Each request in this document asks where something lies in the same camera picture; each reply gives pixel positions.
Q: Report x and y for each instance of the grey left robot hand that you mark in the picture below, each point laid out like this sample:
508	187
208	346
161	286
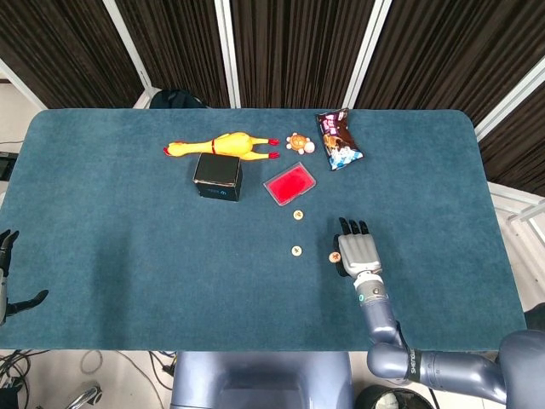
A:
5	255

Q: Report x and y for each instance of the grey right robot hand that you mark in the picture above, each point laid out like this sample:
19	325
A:
357	253

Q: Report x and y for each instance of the cream round chess piece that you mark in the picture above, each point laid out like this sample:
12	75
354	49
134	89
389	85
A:
298	215
296	251
335	257

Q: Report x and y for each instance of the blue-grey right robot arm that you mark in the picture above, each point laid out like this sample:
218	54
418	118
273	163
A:
379	311

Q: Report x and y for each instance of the black electronic device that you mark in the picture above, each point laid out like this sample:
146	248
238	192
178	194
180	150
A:
6	166

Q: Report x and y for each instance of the red ink pad case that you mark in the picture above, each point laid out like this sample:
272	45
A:
289	184

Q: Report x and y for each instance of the dark snack bag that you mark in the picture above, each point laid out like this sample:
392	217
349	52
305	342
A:
336	145

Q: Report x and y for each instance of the teal velvet tablecloth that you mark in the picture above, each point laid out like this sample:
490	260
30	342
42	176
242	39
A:
127	255

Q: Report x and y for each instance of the orange turtle toy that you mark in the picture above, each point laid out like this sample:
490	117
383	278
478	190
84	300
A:
296	141

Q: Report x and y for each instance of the black waste bin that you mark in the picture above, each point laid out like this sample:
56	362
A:
370	398

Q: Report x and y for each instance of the chrome metal leg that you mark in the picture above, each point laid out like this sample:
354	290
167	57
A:
87	394

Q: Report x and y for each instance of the blue-grey robot torso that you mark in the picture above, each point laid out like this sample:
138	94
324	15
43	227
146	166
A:
255	379

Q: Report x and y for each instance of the black cardboard box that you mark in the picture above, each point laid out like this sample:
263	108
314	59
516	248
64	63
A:
217	170

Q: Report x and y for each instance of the white metal rack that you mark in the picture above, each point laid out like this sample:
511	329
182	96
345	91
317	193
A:
515	197

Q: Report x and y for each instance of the yellow rubber chicken toy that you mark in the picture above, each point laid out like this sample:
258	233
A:
230	142

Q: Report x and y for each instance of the dark brown curtain panel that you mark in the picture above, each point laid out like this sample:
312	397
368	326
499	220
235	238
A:
64	42
447	51
183	47
519	149
294	51

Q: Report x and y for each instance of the black bag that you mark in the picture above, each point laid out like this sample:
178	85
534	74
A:
174	99

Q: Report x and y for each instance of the white partition frame post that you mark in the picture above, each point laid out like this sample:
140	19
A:
228	51
511	104
368	51
23	85
130	47

